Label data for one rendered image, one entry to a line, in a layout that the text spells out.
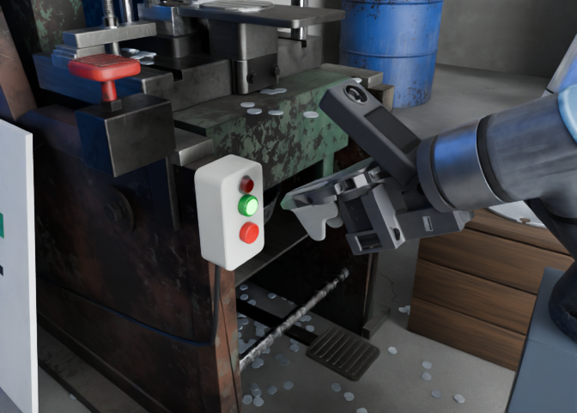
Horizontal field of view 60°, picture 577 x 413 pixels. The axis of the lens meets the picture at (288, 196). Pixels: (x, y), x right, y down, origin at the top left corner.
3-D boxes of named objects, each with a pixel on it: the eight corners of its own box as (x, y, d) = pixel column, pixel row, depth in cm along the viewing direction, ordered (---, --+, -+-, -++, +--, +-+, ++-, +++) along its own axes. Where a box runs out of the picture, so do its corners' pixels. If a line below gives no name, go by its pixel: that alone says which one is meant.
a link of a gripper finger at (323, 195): (289, 214, 53) (354, 197, 47) (283, 200, 53) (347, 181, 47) (314, 197, 56) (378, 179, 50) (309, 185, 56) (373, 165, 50)
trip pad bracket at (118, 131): (186, 229, 70) (172, 90, 61) (129, 261, 63) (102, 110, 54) (159, 216, 73) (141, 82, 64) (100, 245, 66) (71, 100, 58)
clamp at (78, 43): (163, 53, 87) (156, -11, 82) (75, 71, 75) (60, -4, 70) (142, 49, 90) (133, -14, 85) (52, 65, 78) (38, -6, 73)
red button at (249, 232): (259, 239, 67) (259, 220, 66) (245, 247, 65) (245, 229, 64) (253, 235, 67) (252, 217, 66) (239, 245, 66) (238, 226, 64)
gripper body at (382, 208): (346, 258, 51) (455, 240, 43) (313, 180, 50) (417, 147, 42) (382, 227, 57) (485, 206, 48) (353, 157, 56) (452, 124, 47)
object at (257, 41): (343, 91, 85) (348, 7, 79) (294, 111, 76) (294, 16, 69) (235, 70, 99) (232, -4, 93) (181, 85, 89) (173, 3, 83)
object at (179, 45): (254, 40, 97) (253, 24, 96) (174, 57, 83) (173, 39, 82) (197, 33, 106) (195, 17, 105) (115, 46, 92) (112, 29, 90)
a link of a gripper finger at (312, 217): (282, 251, 58) (343, 239, 52) (262, 204, 57) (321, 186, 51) (299, 239, 60) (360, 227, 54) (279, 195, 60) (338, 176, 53)
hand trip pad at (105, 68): (153, 124, 60) (145, 58, 56) (110, 137, 55) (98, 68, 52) (118, 112, 63) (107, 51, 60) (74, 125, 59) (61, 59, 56)
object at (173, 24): (234, 25, 96) (233, -1, 93) (173, 35, 85) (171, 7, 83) (202, 21, 100) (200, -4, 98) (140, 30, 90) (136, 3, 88)
